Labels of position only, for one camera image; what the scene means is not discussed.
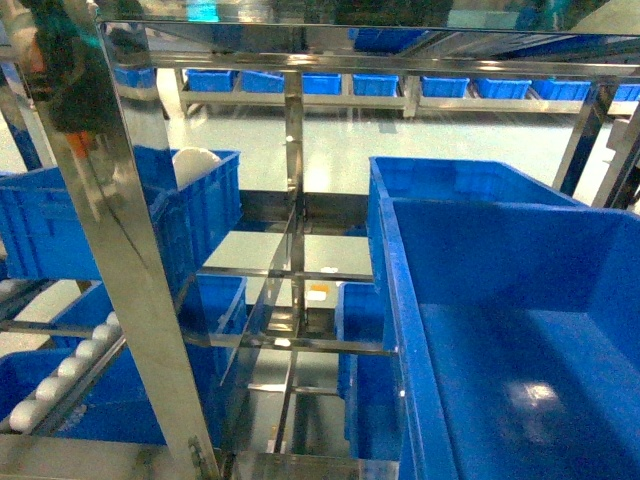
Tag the blue bin lower shelf left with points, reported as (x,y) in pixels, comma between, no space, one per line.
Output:
(211,301)

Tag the stainless steel roller shelf rack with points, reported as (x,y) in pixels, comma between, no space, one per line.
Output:
(67,51)

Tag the white plates in bin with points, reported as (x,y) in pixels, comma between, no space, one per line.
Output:
(192,163)

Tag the blue bin lower shelf right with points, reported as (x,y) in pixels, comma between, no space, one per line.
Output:
(359,318)

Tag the blue bin shelf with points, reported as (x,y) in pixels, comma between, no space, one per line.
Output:
(211,301)
(359,318)

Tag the background steel shelf rack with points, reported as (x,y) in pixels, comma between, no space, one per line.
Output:
(409,95)

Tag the rear blue bin on right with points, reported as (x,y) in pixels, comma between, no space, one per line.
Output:
(447,180)

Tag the large blue bin on right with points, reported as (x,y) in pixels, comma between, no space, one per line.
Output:
(517,334)

